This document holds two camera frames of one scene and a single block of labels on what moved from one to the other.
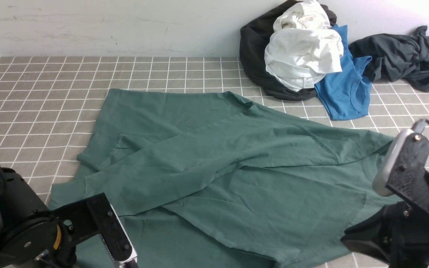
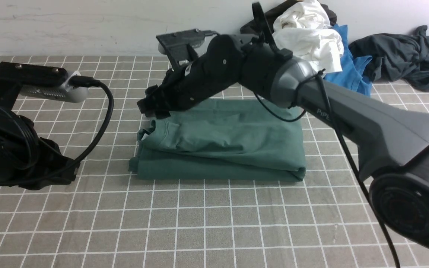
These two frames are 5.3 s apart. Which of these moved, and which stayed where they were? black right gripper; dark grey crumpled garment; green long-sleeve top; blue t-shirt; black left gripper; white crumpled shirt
Moved: green long-sleeve top; black right gripper; black left gripper
Stayed: blue t-shirt; white crumpled shirt; dark grey crumpled garment
